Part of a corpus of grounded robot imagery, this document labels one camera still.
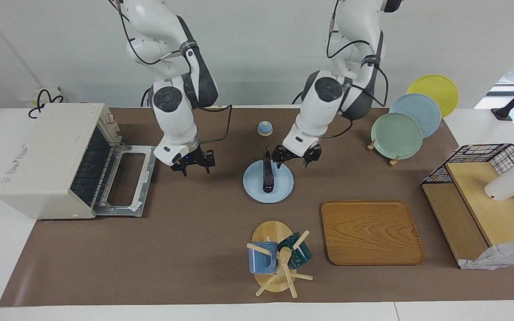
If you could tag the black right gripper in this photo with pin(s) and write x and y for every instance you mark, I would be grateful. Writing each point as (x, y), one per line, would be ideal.
(194, 156)

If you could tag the light blue plate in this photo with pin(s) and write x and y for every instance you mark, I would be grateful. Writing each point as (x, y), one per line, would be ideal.
(283, 187)

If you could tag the dark green mug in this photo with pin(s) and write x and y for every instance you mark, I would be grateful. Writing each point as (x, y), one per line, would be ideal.
(301, 256)

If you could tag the brown wooden tray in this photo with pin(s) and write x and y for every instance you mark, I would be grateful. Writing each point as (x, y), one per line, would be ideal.
(368, 232)

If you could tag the blue upright rack plate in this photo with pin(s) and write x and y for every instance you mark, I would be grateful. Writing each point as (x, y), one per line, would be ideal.
(417, 107)

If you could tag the small blue dome bell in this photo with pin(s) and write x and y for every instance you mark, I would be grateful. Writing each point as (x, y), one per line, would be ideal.
(265, 129)

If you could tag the blue mug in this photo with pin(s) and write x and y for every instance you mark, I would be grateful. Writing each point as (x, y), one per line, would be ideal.
(261, 261)

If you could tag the cream toaster oven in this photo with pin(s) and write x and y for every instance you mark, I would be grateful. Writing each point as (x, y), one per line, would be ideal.
(47, 156)

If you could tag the wooden mug tree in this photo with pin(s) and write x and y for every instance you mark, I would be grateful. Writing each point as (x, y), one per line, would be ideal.
(271, 232)

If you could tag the pale green plate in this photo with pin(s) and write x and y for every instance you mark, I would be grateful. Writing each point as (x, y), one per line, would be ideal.
(395, 136)

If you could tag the brown table mat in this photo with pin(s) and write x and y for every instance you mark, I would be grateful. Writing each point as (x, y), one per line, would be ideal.
(185, 249)

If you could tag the white cup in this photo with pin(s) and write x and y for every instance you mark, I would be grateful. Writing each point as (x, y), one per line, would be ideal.
(504, 187)

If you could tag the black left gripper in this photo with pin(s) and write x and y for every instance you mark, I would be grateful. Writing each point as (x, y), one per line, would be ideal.
(295, 156)

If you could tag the wooden plate rack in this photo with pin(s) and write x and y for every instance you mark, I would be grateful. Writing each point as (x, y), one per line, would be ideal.
(394, 160)

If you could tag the toaster oven glass door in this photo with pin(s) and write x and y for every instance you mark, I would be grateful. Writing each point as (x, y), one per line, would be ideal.
(145, 187)

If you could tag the white wall power outlet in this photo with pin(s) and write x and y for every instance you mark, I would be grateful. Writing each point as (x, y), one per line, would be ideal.
(27, 100)

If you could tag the white patterned cloth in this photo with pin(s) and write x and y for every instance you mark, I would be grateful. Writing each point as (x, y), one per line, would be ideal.
(498, 256)

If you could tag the yellow plate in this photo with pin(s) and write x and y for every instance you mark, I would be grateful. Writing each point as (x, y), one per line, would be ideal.
(435, 87)

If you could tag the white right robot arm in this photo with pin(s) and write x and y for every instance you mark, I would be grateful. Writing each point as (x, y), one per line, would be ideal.
(174, 116)

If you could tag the dark purple eggplant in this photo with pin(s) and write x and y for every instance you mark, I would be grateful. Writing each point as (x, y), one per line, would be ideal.
(268, 176)

